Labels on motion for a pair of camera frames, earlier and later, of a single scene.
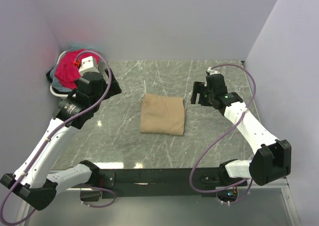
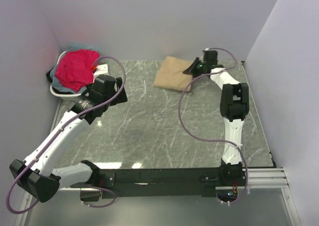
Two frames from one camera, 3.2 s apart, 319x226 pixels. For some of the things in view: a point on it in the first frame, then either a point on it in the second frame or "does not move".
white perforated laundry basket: [71, 96] does not move
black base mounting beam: [162, 183] does not move
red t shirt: [66, 72] does not move
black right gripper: [198, 88] -> [192, 70]
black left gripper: [114, 90] -> [121, 98]
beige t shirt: [162, 114] -> [171, 75]
